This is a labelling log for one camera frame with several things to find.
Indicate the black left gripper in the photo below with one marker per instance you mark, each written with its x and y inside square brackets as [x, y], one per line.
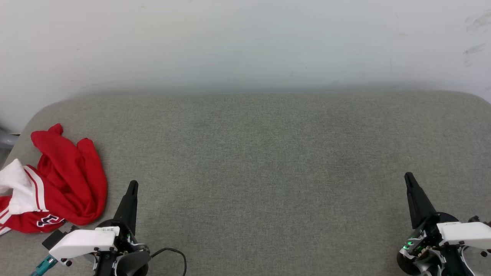
[128, 241]

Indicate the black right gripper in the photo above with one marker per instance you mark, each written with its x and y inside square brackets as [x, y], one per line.
[422, 239]

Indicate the red and white jersey shirt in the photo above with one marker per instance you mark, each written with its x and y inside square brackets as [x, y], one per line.
[69, 180]

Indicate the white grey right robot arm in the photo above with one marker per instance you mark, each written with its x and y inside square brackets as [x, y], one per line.
[427, 266]

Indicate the white left camera bracket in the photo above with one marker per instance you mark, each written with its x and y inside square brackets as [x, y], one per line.
[82, 241]

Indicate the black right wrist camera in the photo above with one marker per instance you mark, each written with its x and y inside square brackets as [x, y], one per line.
[477, 220]

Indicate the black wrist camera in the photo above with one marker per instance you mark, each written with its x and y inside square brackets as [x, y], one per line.
[55, 238]
[477, 220]

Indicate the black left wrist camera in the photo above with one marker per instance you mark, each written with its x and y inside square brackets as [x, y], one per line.
[55, 238]

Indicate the teal left camera plug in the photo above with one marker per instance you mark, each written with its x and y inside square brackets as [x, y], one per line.
[44, 265]

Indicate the grey metal pipe frame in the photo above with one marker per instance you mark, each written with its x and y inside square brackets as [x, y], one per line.
[7, 140]

